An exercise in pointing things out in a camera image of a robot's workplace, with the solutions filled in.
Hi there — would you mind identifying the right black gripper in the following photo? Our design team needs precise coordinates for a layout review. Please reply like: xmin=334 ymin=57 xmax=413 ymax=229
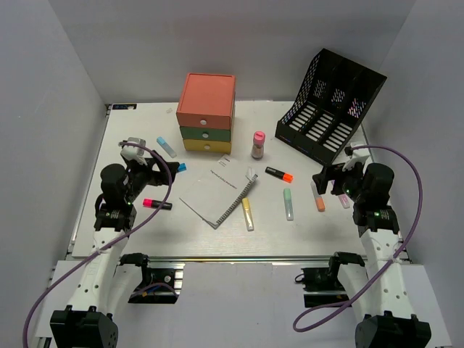
xmin=313 ymin=157 xmax=367 ymax=202

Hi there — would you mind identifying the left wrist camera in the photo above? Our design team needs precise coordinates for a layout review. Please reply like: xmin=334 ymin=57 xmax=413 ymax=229
xmin=120 ymin=137 xmax=147 ymax=165

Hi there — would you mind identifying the green drawer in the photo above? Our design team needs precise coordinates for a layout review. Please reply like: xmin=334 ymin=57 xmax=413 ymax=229
xmin=180 ymin=126 xmax=231 ymax=142

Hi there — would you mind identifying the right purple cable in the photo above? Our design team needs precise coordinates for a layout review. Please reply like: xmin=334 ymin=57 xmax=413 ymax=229
xmin=292 ymin=144 xmax=424 ymax=334

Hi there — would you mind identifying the white safety instructions booklet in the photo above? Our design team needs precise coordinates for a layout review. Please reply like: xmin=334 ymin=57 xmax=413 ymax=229
xmin=180 ymin=154 xmax=258 ymax=229

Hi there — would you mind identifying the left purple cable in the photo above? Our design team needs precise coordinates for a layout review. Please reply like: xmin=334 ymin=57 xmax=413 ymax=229
xmin=22 ymin=142 xmax=174 ymax=348

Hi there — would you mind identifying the purple cable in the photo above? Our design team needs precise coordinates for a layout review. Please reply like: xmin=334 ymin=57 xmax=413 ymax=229
xmin=292 ymin=144 xmax=424 ymax=334
xmin=22 ymin=142 xmax=174 ymax=348

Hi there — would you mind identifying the pastel blue highlighter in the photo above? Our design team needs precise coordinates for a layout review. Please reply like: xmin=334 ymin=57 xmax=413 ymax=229
xmin=157 ymin=136 xmax=177 ymax=158

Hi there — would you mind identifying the pastel yellow highlighter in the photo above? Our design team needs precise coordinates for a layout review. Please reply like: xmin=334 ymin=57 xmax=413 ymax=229
xmin=241 ymin=198 xmax=254 ymax=231

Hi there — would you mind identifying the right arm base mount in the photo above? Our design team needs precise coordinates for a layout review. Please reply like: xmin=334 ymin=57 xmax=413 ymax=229
xmin=294 ymin=252 xmax=365 ymax=308

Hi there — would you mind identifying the pink capped glitter bottle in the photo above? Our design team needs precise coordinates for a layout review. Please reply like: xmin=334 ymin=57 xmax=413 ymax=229
xmin=251 ymin=131 xmax=265 ymax=160

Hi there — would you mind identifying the black file organizer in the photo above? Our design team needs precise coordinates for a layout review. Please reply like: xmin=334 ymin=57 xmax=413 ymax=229
xmin=275 ymin=49 xmax=387 ymax=166

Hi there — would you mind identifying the pastel green highlighter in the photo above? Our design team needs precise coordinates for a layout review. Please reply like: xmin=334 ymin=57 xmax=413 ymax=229
xmin=283 ymin=188 xmax=294 ymax=221

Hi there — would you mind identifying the black blue highlighter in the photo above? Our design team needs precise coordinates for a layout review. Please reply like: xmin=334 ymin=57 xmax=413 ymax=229
xmin=177 ymin=163 xmax=186 ymax=173

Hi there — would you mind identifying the yellow bottom drawer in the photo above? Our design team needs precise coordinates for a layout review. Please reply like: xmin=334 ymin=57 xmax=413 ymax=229
xmin=183 ymin=139 xmax=231 ymax=154

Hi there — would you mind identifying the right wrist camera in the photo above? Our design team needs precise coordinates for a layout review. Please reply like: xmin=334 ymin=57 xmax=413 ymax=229
xmin=343 ymin=142 xmax=370 ymax=171

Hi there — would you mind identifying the black orange highlighter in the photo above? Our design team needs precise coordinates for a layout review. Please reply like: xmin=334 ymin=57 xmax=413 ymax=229
xmin=265 ymin=167 xmax=294 ymax=183

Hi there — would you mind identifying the pastel orange highlighter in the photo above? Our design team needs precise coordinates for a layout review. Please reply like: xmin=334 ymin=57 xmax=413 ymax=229
xmin=310 ymin=181 xmax=326 ymax=212

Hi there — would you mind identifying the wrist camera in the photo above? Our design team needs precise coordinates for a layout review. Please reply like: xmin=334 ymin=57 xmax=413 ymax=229
xmin=343 ymin=142 xmax=370 ymax=171
xmin=120 ymin=137 xmax=147 ymax=165

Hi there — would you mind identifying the black pink highlighter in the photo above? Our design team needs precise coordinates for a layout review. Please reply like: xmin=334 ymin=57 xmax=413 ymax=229
xmin=143 ymin=199 xmax=173 ymax=210

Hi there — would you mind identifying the black label sticker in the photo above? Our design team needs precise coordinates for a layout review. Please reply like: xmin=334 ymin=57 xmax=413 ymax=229
xmin=112 ymin=104 xmax=137 ymax=110

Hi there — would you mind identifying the orange top drawer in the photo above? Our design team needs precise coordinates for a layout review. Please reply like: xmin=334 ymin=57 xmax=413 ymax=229
xmin=176 ymin=72 xmax=236 ymax=130

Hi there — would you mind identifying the pastel purple highlighter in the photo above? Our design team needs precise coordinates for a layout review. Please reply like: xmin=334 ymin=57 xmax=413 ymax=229
xmin=338 ymin=194 xmax=350 ymax=209

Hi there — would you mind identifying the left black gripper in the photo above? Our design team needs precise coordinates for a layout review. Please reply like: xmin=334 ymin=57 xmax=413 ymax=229
xmin=124 ymin=155 xmax=179 ymax=203

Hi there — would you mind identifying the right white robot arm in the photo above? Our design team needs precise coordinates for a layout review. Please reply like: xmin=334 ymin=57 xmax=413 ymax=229
xmin=312 ymin=162 xmax=431 ymax=347

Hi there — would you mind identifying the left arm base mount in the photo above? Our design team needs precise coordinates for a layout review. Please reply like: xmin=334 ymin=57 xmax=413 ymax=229
xmin=119 ymin=253 xmax=183 ymax=305

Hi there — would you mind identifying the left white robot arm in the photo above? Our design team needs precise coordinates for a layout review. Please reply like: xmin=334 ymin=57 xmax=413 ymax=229
xmin=50 ymin=158 xmax=179 ymax=347

